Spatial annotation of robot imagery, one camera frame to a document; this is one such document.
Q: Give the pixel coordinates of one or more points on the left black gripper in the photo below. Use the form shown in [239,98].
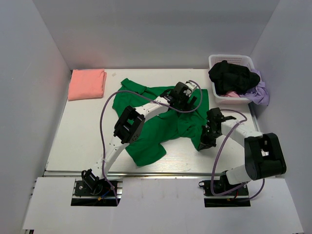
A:
[186,107]

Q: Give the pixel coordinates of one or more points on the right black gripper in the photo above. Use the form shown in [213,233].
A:
[205,143]

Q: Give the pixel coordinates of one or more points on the green t shirt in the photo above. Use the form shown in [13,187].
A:
[167,126]

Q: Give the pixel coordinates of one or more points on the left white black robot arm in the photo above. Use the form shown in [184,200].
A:
[130,124]

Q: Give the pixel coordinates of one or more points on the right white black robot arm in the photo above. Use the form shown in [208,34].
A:
[263,155]

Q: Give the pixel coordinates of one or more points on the black garment in basket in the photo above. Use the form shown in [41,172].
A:
[231,77]

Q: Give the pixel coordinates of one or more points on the pink garment in basket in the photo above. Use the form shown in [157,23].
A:
[231,94]

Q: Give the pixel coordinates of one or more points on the white plastic laundry basket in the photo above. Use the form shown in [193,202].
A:
[233,59]

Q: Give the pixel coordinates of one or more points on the lilac garment in basket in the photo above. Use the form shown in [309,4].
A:
[259,94]

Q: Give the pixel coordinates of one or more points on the folded pink t shirt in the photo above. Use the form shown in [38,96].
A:
[87,84]

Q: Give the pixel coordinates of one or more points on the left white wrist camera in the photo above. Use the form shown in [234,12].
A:
[191,86]

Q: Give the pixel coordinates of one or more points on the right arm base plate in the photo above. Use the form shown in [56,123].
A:
[220,186]

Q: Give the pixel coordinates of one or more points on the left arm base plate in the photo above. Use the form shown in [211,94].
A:
[81,189]

